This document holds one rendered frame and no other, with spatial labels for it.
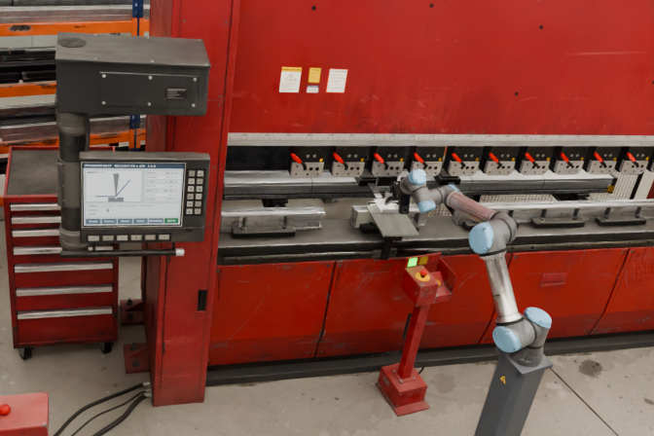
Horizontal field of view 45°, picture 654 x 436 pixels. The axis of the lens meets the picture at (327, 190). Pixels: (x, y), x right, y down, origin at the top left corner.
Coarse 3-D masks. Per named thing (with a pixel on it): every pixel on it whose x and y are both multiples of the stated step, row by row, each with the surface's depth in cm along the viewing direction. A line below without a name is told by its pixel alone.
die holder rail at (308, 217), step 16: (224, 208) 375; (240, 208) 377; (256, 208) 379; (272, 208) 381; (288, 208) 383; (304, 208) 386; (320, 208) 388; (224, 224) 373; (240, 224) 381; (256, 224) 378; (272, 224) 381; (288, 224) 383; (304, 224) 386; (320, 224) 391
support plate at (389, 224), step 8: (368, 208) 388; (376, 208) 389; (376, 216) 383; (384, 216) 384; (392, 216) 385; (400, 216) 386; (376, 224) 378; (384, 224) 378; (392, 224) 379; (400, 224) 380; (408, 224) 381; (384, 232) 372; (392, 232) 373; (400, 232) 374; (408, 232) 375; (416, 232) 376
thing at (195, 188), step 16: (80, 160) 272; (96, 160) 274; (112, 160) 275; (128, 160) 277; (144, 160) 278; (160, 160) 280; (176, 160) 281; (192, 160) 283; (208, 160) 284; (80, 176) 276; (192, 176) 286; (208, 176) 288; (80, 192) 279; (192, 192) 289; (80, 208) 282; (192, 208) 293; (80, 224) 285; (192, 224) 296; (80, 240) 289; (96, 240) 290; (112, 240) 292; (128, 240) 293; (144, 240) 295; (160, 240) 297; (176, 240) 298; (192, 240) 300
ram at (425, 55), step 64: (256, 0) 320; (320, 0) 327; (384, 0) 335; (448, 0) 343; (512, 0) 351; (576, 0) 360; (640, 0) 369; (256, 64) 334; (320, 64) 342; (384, 64) 351; (448, 64) 359; (512, 64) 369; (576, 64) 378; (640, 64) 388; (256, 128) 350; (320, 128) 359; (384, 128) 368; (448, 128) 378; (512, 128) 388; (576, 128) 399; (640, 128) 410
